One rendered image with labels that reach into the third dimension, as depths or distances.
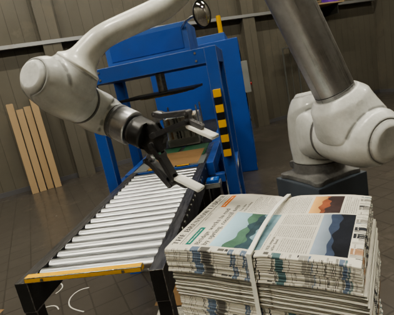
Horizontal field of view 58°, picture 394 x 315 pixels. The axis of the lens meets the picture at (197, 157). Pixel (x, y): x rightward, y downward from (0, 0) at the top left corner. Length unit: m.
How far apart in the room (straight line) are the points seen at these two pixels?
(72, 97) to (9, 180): 6.13
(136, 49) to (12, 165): 4.65
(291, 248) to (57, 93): 0.54
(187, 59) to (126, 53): 0.47
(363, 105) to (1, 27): 6.40
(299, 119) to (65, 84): 0.66
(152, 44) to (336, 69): 1.79
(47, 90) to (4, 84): 6.03
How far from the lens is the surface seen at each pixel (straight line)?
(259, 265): 0.67
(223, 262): 0.70
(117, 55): 2.62
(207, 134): 0.77
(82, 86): 0.80
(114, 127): 0.87
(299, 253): 0.65
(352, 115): 0.91
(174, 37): 2.52
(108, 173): 2.65
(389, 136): 0.93
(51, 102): 0.79
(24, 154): 6.52
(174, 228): 1.49
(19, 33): 6.89
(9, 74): 6.81
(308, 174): 1.15
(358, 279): 0.63
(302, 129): 1.09
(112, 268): 1.27
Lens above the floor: 1.39
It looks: 13 degrees down
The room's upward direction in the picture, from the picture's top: 11 degrees counter-clockwise
